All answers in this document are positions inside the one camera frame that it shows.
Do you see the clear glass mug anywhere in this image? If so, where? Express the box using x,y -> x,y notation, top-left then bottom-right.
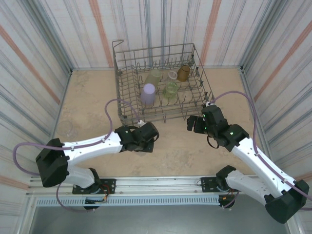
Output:
57,120 -> 78,138

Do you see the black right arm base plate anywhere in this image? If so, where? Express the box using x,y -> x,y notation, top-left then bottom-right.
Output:
200,176 -> 244,195

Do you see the aluminium side rail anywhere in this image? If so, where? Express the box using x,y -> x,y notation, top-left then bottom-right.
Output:
41,69 -> 74,178
239,65 -> 277,174

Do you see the grey slotted cable duct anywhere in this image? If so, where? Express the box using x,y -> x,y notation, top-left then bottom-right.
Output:
35,196 -> 221,207

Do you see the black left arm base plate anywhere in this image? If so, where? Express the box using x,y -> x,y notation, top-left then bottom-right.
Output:
72,178 -> 117,195

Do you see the frosted pale green cup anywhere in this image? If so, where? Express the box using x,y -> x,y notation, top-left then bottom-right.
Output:
145,69 -> 161,86

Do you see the purple plastic cup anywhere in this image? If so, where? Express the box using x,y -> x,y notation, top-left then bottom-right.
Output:
140,83 -> 156,106

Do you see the green transparent glass cup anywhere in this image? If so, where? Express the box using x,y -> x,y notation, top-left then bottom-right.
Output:
162,81 -> 178,99

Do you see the grey wire dish rack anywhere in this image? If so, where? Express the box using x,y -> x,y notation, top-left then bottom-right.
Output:
111,40 -> 215,131

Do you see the aluminium mounting rail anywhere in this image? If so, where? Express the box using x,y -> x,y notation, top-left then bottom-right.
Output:
28,174 -> 292,195

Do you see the amber plastic cup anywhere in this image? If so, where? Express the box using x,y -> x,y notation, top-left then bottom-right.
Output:
176,65 -> 191,82

